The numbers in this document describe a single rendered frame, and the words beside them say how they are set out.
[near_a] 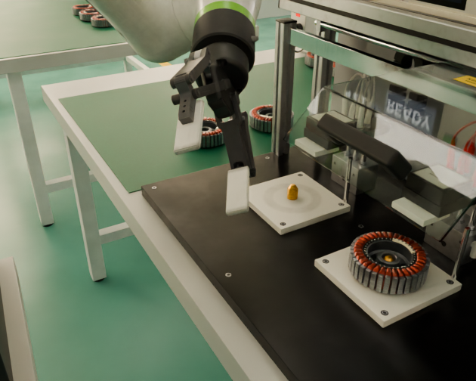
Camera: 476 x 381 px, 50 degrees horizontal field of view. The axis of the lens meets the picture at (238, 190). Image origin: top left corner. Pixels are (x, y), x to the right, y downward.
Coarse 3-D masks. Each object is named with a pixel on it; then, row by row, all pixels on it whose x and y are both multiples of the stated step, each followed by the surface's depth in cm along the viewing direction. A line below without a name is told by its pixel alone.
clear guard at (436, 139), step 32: (448, 64) 69; (320, 96) 61; (352, 96) 58; (384, 96) 58; (416, 96) 58; (448, 96) 58; (384, 128) 53; (416, 128) 50; (448, 128) 50; (320, 160) 56; (352, 160) 54; (416, 160) 49; (448, 160) 47; (384, 192) 49; (416, 192) 47; (448, 192) 45; (416, 224) 46; (448, 224) 44
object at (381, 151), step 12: (324, 120) 54; (336, 120) 53; (324, 132) 54; (336, 132) 52; (348, 132) 51; (360, 132) 50; (348, 144) 50; (360, 144) 49; (372, 144) 48; (384, 144) 48; (372, 156) 48; (384, 156) 47; (396, 156) 46; (384, 168) 48; (396, 168) 47; (408, 168) 48
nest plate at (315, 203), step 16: (288, 176) 101; (304, 176) 101; (256, 192) 95; (272, 192) 95; (304, 192) 95; (320, 192) 95; (256, 208) 91; (272, 208) 90; (288, 208) 90; (304, 208) 90; (320, 208) 90; (336, 208) 90; (272, 224) 87; (288, 224) 86; (304, 224) 87
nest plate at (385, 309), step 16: (336, 256) 78; (336, 272) 75; (432, 272) 75; (352, 288) 72; (368, 288) 72; (432, 288) 72; (448, 288) 72; (368, 304) 69; (384, 304) 69; (400, 304) 69; (416, 304) 69; (384, 320) 67
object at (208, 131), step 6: (204, 120) 124; (210, 120) 124; (204, 126) 123; (210, 126) 124; (216, 126) 123; (204, 132) 117; (210, 132) 117; (216, 132) 118; (204, 138) 117; (210, 138) 117; (216, 138) 118; (222, 138) 119; (204, 144) 118; (210, 144) 118; (216, 144) 118
